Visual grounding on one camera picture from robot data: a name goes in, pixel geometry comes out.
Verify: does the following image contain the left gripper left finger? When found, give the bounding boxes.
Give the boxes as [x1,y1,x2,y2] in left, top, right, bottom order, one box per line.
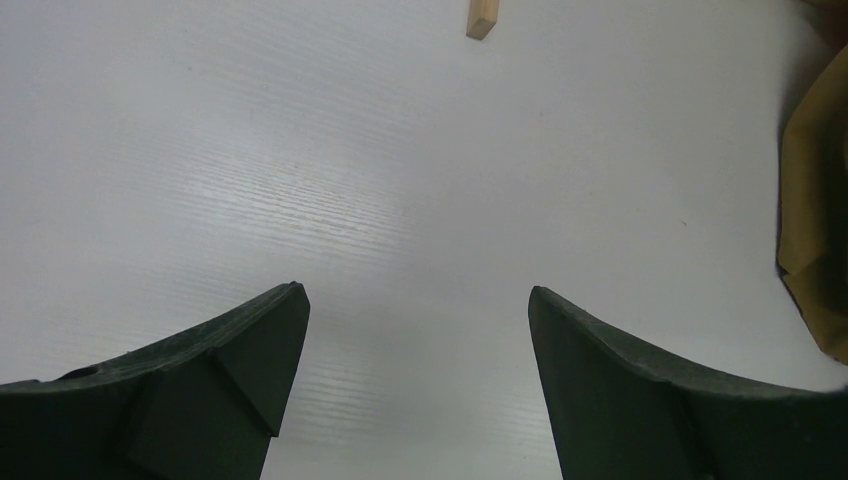
[1,282,310,479]

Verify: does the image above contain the wooden clothes rack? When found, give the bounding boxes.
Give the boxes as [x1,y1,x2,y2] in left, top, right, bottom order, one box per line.
[466,0,500,40]

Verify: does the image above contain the olive brown shorts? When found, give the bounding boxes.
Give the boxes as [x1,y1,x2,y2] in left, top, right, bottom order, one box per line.
[777,1,847,363]

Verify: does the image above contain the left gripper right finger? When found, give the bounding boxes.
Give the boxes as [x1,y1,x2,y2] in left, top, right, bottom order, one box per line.
[528,286,847,479]

